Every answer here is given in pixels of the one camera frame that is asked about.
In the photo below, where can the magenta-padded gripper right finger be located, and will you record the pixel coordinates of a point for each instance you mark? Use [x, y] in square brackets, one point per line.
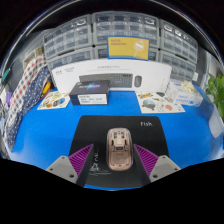
[148, 160]

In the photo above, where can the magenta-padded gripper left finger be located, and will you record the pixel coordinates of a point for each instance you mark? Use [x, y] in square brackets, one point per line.
[80, 160]

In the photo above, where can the pink transparent computer mouse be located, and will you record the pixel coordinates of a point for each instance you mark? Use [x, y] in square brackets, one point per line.
[120, 153]

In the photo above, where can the black mouse pad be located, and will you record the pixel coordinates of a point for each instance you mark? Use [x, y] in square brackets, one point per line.
[93, 130]

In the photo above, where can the colourful sticker sheet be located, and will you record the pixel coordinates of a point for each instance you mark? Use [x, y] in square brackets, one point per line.
[54, 100]
[158, 103]

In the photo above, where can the dark blue small box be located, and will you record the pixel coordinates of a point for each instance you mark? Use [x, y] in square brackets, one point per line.
[90, 91]

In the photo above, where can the small yellow object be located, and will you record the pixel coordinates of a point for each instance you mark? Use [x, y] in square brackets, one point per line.
[46, 88]

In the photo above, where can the white keyboard packaging box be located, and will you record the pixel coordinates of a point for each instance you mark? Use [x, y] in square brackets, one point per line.
[66, 75]

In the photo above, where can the red blue checkered cloth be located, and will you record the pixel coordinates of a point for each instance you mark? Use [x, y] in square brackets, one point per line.
[25, 86]

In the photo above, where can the potted green plant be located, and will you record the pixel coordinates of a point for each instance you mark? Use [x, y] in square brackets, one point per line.
[216, 90]

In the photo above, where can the yellow sign card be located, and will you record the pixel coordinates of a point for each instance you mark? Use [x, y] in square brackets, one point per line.
[128, 48]

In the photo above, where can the grey drawer cabinet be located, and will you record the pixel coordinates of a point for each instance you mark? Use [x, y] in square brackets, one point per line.
[178, 46]
[68, 40]
[126, 25]

